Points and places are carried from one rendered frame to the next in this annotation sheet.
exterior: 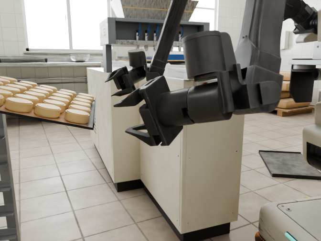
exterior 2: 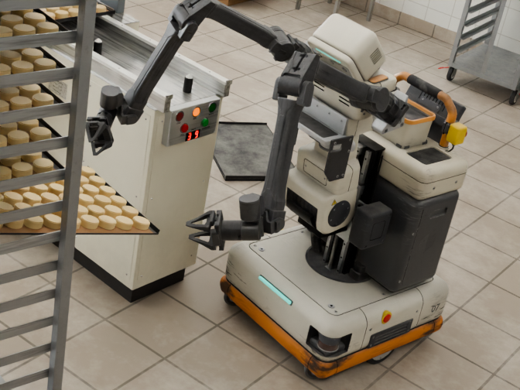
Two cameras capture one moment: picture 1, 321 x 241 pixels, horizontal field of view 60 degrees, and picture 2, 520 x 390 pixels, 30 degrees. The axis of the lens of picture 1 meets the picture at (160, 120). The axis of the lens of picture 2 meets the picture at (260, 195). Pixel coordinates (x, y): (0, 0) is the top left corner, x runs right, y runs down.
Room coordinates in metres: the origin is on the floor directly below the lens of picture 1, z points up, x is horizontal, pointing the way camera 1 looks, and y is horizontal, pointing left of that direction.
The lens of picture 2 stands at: (-1.56, 1.12, 2.23)
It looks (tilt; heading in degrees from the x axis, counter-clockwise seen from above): 29 degrees down; 329
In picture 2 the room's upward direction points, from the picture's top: 11 degrees clockwise
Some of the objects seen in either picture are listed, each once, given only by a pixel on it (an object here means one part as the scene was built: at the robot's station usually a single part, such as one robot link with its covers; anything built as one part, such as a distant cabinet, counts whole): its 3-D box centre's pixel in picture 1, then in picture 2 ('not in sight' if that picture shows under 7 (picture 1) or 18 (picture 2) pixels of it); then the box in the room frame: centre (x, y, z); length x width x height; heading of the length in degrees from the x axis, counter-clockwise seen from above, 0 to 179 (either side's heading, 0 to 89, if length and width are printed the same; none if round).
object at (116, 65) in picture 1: (112, 65); not in sight; (2.44, 0.41, 0.88); 1.28 x 0.01 x 0.07; 21
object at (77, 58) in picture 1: (80, 58); not in sight; (4.49, 1.27, 0.94); 0.33 x 0.33 x 0.12
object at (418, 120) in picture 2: not in sight; (398, 119); (0.99, -0.95, 0.87); 0.23 x 0.15 x 0.11; 13
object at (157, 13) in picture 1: (154, 12); not in sight; (2.07, 0.05, 1.25); 0.56 x 0.29 x 0.14; 111
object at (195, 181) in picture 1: (182, 141); (117, 158); (1.60, -0.13, 0.45); 0.70 x 0.34 x 0.90; 21
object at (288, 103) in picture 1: (288, 102); not in sight; (4.89, -2.28, 0.19); 0.72 x 0.42 x 0.15; 121
